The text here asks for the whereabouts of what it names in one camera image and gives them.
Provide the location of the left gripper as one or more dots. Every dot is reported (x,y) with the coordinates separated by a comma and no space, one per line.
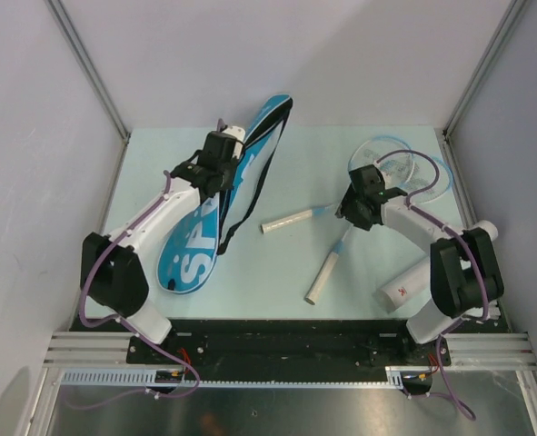
(229,183)

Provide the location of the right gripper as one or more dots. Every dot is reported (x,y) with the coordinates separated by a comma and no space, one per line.
(346,209)

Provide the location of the blue racket bag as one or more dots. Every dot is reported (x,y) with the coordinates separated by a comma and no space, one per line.
(191,250)

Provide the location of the white shuttlecock tube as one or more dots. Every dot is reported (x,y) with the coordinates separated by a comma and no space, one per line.
(401,289)

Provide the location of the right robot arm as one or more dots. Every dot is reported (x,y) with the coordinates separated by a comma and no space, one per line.
(464,275)

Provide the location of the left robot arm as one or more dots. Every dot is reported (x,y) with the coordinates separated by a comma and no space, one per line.
(113,282)

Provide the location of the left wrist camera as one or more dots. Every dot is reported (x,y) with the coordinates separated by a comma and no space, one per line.
(238,134)

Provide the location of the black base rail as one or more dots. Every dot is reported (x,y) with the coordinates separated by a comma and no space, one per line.
(285,351)

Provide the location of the left aluminium frame post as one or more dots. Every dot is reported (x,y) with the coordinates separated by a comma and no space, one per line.
(67,27)

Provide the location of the aluminium frame post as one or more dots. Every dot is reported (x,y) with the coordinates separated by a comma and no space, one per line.
(500,38)
(67,27)

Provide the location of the right aluminium frame post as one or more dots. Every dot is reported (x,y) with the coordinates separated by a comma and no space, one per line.
(500,38)

